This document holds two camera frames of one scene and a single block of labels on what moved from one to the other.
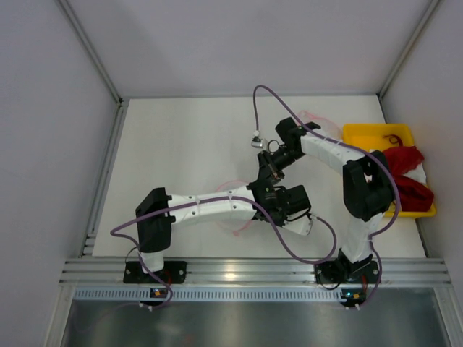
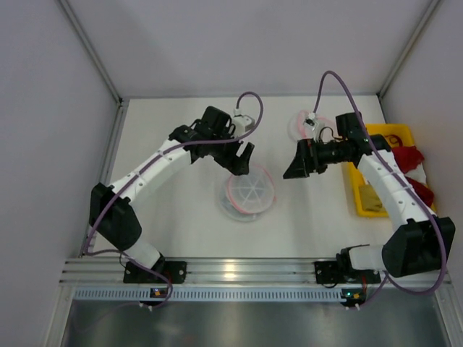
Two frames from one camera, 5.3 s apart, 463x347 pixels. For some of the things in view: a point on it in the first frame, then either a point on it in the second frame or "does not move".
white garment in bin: (418, 173) does not move
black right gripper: (265, 163) → (307, 157)
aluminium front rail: (393, 271) does not move
